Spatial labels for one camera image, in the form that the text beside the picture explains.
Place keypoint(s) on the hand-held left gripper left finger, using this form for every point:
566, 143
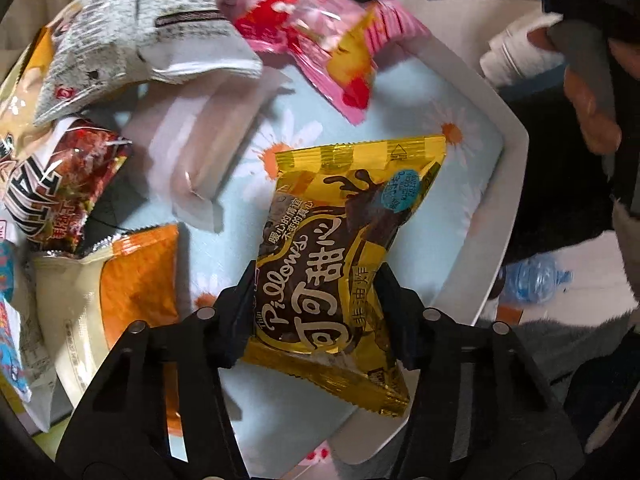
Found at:
235, 310

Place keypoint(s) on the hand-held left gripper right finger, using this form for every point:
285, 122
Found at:
400, 305

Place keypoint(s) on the yellow chocolate snack packet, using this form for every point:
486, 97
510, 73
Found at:
320, 260

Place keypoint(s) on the person's right hand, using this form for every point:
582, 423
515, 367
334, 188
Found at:
595, 130

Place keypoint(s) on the white cloth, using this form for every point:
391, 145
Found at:
515, 55

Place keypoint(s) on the pink and yellow snack packet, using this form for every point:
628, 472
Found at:
350, 60

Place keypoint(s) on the orange and cream snack packet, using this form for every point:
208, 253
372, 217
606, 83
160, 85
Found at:
135, 285

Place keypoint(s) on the red and pink snack packet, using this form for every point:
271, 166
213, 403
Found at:
280, 15

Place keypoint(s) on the light blue daisy tablecloth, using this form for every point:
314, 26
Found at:
450, 185

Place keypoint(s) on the clear plastic water bottle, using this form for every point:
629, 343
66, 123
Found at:
532, 275

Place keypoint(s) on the translucent white snack packet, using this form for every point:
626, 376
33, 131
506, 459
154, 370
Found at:
200, 135

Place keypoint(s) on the dark red snack packet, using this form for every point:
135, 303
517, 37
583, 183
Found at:
75, 180

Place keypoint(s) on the white and grey snack packet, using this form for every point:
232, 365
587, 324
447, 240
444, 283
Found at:
125, 25

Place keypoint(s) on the large beige snack packet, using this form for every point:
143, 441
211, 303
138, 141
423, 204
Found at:
25, 85

